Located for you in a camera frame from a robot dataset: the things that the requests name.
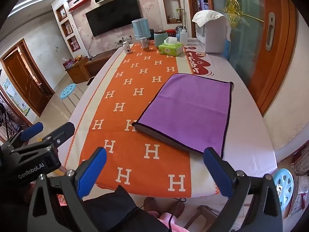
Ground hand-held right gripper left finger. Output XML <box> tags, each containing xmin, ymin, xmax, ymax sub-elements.
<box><xmin>27</xmin><ymin>147</ymin><xmax>108</xmax><ymax>232</ymax></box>

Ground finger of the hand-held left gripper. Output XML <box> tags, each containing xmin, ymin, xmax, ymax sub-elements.
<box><xmin>7</xmin><ymin>122</ymin><xmax>44</xmax><ymax>148</ymax></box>
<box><xmin>37</xmin><ymin>122</ymin><xmax>76</xmax><ymax>153</ymax></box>

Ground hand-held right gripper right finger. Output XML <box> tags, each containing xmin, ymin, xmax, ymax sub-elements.
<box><xmin>203</xmin><ymin>147</ymin><xmax>283</xmax><ymax>232</ymax></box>

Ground purple towel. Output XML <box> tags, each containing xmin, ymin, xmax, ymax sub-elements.
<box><xmin>132</xmin><ymin>73</ymin><xmax>234</xmax><ymax>159</ymax></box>

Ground beige plastic stool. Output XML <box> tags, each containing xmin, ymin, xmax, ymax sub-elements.
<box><xmin>185</xmin><ymin>205</ymin><xmax>233</xmax><ymax>232</ymax></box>

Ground blue round stool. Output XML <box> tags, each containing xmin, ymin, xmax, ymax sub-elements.
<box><xmin>59</xmin><ymin>83</ymin><xmax>84</xmax><ymax>110</ymax></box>
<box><xmin>273</xmin><ymin>169</ymin><xmax>295</xmax><ymax>221</ymax></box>

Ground person's dark clothing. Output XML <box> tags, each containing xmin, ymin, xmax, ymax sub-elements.
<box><xmin>82</xmin><ymin>185</ymin><xmax>169</xmax><ymax>232</ymax></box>

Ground white printed tablecloth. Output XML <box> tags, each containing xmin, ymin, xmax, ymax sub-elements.
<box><xmin>63</xmin><ymin>37</ymin><xmax>278</xmax><ymax>197</ymax></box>

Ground wooden television cabinet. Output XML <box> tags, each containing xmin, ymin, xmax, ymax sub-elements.
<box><xmin>66</xmin><ymin>53</ymin><xmax>114</xmax><ymax>84</ymax></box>

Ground pink fluffy cloth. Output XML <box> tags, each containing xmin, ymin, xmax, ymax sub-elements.
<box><xmin>147</xmin><ymin>210</ymin><xmax>184</xmax><ymax>232</ymax></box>

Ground pink snack package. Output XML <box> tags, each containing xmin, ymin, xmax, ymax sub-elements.
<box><xmin>62</xmin><ymin>58</ymin><xmax>76</xmax><ymax>70</ymax></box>

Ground orange letter-patterned blanket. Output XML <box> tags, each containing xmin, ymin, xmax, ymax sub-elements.
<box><xmin>64</xmin><ymin>42</ymin><xmax>218</xmax><ymax>197</ymax></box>

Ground cardboard boxes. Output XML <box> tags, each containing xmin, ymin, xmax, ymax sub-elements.
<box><xmin>288</xmin><ymin>148</ymin><xmax>309</xmax><ymax>219</ymax></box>

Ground white power strip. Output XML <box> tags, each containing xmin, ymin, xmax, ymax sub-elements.
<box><xmin>113</xmin><ymin>35</ymin><xmax>133</xmax><ymax>44</ymax></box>

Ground glass cup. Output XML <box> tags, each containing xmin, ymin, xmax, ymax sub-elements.
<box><xmin>140</xmin><ymin>37</ymin><xmax>150</xmax><ymax>53</ymax></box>

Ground wooden sliding door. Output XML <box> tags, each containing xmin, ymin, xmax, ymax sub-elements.
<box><xmin>188</xmin><ymin>0</ymin><xmax>298</xmax><ymax>116</ymax></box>

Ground black television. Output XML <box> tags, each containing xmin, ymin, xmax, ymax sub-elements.
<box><xmin>86</xmin><ymin>0</ymin><xmax>142</xmax><ymax>37</ymax></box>

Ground blue mini water jug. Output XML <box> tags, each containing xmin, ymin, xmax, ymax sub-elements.
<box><xmin>132</xmin><ymin>18</ymin><xmax>151</xmax><ymax>41</ymax></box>

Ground green tissue box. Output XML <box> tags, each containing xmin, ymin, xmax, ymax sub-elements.
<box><xmin>158</xmin><ymin>37</ymin><xmax>184</xmax><ymax>57</ymax></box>

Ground teal canister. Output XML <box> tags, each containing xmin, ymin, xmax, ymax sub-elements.
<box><xmin>154</xmin><ymin>30</ymin><xmax>169</xmax><ymax>49</ymax></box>

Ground white water dispenser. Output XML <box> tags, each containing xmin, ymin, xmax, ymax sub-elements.
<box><xmin>195</xmin><ymin>17</ymin><xmax>230</xmax><ymax>54</ymax></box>

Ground white plastic bottle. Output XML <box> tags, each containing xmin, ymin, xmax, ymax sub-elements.
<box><xmin>179</xmin><ymin>28</ymin><xmax>188</xmax><ymax>45</ymax></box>

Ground white cloth cover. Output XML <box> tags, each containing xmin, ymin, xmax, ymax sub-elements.
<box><xmin>192</xmin><ymin>10</ymin><xmax>231</xmax><ymax>29</ymax></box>

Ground wall poster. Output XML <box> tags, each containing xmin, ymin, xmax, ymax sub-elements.
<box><xmin>1</xmin><ymin>77</ymin><xmax>31</xmax><ymax>117</ymax></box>

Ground black cable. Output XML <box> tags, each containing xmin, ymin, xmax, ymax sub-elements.
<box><xmin>168</xmin><ymin>198</ymin><xmax>187</xmax><ymax>232</ymax></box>

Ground wall niche shelving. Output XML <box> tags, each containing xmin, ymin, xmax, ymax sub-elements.
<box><xmin>159</xmin><ymin>0</ymin><xmax>184</xmax><ymax>25</ymax></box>
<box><xmin>55</xmin><ymin>4</ymin><xmax>81</xmax><ymax>53</ymax></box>

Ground red wall shelf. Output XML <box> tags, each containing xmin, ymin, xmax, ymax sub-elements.
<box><xmin>68</xmin><ymin>0</ymin><xmax>92</xmax><ymax>12</ymax></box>

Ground silver door handle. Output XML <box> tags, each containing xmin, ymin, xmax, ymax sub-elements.
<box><xmin>265</xmin><ymin>12</ymin><xmax>276</xmax><ymax>52</ymax></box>

